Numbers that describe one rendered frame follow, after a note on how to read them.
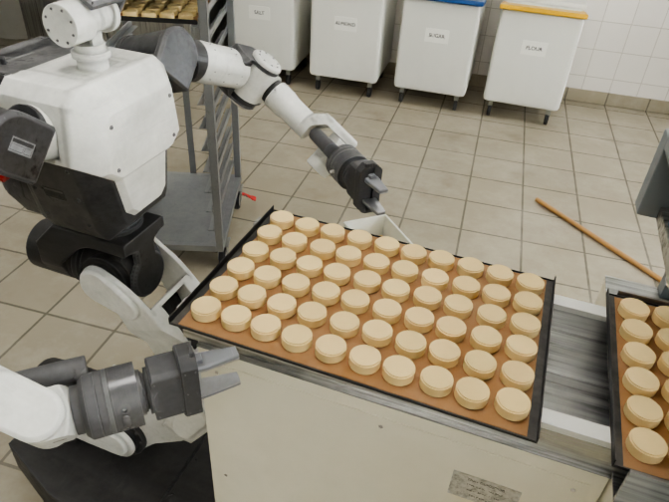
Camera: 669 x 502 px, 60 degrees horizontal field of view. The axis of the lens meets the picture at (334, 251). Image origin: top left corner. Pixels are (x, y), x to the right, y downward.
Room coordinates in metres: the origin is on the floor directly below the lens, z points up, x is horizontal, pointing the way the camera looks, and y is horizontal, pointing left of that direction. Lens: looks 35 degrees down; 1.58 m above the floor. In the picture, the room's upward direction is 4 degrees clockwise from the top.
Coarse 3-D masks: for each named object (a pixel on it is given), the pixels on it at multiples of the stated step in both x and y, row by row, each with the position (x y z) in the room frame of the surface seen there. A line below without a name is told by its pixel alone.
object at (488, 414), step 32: (320, 224) 1.04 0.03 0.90; (352, 288) 0.83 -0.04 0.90; (416, 288) 0.85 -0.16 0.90; (448, 288) 0.85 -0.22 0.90; (480, 288) 0.86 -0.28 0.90; (512, 288) 0.87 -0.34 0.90; (544, 288) 0.87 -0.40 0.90; (192, 320) 0.72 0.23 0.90; (288, 320) 0.74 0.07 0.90; (288, 352) 0.66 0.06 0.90; (384, 352) 0.68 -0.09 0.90; (384, 384) 0.61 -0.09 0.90; (416, 384) 0.61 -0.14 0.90; (480, 416) 0.56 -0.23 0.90
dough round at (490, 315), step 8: (488, 304) 0.79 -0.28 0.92; (480, 312) 0.77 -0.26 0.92; (488, 312) 0.77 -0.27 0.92; (496, 312) 0.77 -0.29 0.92; (504, 312) 0.77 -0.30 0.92; (480, 320) 0.76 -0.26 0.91; (488, 320) 0.75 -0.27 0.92; (496, 320) 0.75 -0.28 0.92; (504, 320) 0.75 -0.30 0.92; (496, 328) 0.75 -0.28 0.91
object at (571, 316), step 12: (564, 300) 0.85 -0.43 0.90; (576, 300) 0.85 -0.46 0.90; (564, 312) 0.83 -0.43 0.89; (576, 312) 0.82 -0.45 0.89; (588, 312) 0.82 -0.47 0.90; (600, 312) 0.82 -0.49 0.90; (552, 324) 0.83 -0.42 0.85; (564, 324) 0.83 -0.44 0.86; (576, 324) 0.82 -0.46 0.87; (588, 324) 0.81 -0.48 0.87; (600, 324) 0.81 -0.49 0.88; (588, 336) 0.81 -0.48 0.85; (600, 336) 0.81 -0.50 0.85
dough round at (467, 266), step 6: (462, 258) 0.93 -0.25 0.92; (468, 258) 0.93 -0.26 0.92; (474, 258) 0.93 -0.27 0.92; (462, 264) 0.91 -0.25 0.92; (468, 264) 0.91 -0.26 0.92; (474, 264) 0.91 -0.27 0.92; (480, 264) 0.91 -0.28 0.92; (462, 270) 0.89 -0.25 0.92; (468, 270) 0.89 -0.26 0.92; (474, 270) 0.89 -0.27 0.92; (480, 270) 0.89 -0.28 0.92; (474, 276) 0.88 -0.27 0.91; (480, 276) 0.89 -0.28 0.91
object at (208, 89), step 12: (204, 0) 1.99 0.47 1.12; (204, 12) 1.99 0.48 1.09; (204, 24) 1.99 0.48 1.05; (204, 36) 1.99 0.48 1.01; (204, 84) 1.99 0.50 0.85; (204, 96) 1.99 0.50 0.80; (216, 132) 2.01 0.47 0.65; (216, 144) 2.00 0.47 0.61; (216, 156) 1.99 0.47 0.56; (216, 168) 1.99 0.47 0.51; (216, 180) 1.99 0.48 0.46; (216, 192) 1.99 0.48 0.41; (216, 204) 1.99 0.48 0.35; (216, 216) 1.99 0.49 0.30; (216, 228) 1.99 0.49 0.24; (216, 240) 1.99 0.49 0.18
